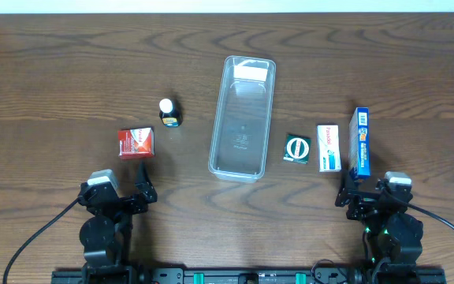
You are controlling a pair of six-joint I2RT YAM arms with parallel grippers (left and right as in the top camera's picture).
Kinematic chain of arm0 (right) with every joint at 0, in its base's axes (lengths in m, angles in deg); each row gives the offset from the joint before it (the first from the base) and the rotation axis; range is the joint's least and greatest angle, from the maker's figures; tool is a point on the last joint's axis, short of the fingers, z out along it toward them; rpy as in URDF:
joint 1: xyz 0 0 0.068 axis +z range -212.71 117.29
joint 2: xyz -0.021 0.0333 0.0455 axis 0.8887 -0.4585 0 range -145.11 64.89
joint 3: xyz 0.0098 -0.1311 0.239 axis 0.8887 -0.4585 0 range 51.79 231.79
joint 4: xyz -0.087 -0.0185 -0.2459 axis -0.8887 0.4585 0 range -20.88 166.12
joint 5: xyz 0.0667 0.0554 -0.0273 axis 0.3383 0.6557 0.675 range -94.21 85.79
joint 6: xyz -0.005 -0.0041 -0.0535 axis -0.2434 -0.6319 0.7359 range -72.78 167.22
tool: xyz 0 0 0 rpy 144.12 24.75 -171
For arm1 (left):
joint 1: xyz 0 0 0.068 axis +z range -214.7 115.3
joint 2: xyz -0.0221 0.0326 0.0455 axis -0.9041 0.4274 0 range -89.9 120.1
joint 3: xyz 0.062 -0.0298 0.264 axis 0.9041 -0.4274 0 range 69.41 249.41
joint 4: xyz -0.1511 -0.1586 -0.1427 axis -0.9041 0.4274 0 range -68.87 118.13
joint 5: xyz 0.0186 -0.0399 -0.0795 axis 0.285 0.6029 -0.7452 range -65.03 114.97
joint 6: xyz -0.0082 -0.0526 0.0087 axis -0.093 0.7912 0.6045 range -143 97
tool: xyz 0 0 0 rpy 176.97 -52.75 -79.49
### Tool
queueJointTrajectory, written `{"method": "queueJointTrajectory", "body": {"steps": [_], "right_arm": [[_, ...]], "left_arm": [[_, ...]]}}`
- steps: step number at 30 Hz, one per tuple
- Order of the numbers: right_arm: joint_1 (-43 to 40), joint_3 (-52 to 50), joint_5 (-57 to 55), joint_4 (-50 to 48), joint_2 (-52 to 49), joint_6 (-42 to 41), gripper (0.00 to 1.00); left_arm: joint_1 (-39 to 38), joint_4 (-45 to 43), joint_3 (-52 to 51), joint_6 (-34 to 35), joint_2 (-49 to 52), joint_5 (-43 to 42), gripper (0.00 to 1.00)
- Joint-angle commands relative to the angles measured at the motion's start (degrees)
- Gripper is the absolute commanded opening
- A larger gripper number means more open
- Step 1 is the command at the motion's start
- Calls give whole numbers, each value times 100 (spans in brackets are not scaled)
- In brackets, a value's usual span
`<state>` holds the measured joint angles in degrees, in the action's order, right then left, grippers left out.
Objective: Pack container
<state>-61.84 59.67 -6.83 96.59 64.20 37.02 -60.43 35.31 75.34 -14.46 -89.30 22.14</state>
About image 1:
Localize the white label in container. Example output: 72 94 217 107
233 65 268 82

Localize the dark green round-logo box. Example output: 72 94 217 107
283 134 311 164

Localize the clear plastic container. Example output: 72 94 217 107
208 56 276 183

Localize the blue medicine box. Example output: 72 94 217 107
348 107 370 185

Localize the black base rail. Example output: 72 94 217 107
51 267 447 284

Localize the red Panadol box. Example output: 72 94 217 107
117 128 154 159

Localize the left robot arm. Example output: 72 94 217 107
78 163 158 268

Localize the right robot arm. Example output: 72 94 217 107
335 171 423 270

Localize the dark syrup bottle white cap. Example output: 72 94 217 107
159 99 182 128

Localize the white Panadol box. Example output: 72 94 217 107
317 125 341 172

